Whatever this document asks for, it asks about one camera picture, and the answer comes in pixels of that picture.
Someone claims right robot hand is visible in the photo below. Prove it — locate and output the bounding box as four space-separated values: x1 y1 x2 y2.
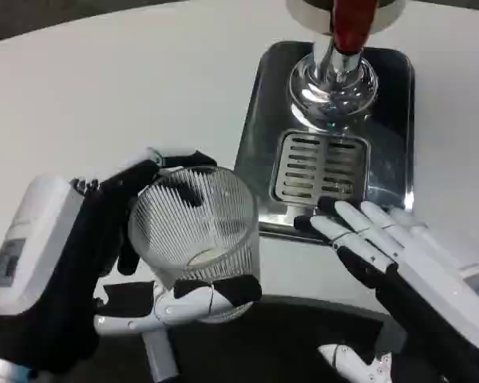
294 198 479 383

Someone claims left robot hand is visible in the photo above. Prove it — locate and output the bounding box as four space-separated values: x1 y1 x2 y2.
0 146 263 383

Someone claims clear ribbed glass cup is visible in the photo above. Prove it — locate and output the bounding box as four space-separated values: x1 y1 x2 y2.
127 165 260 323

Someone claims silver table leg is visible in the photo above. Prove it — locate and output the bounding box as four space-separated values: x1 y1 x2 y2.
141 329 180 383

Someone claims steel drip tray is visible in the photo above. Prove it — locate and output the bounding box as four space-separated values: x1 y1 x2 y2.
234 39 416 247

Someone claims slotted steel drip grid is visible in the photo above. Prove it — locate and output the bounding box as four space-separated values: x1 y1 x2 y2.
269 129 371 207

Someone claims red tap handle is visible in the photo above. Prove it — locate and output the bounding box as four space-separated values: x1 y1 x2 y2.
329 0 378 55

